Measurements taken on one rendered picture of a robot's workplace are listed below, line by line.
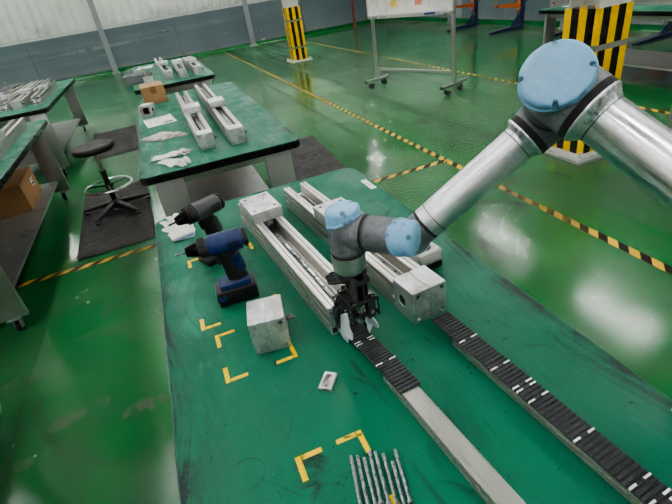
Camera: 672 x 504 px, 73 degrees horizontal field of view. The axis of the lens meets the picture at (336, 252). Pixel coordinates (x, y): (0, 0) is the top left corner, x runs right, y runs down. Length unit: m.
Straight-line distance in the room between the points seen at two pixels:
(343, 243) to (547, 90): 0.45
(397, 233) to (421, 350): 0.35
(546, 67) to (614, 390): 0.63
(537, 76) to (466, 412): 0.63
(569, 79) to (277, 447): 0.83
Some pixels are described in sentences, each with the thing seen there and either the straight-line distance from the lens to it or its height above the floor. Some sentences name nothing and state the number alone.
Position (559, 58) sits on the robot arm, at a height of 1.39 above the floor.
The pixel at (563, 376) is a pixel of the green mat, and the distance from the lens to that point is 1.09.
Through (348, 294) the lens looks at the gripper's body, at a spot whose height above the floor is 0.94.
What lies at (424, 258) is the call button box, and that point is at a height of 0.83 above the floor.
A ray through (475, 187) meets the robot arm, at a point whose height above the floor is 1.15.
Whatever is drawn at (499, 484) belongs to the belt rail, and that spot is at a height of 0.81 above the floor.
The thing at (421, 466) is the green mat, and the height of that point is 0.78.
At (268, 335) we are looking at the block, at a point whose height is 0.83.
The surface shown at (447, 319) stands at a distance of 1.14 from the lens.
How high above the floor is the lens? 1.55
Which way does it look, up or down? 31 degrees down
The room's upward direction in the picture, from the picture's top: 9 degrees counter-clockwise
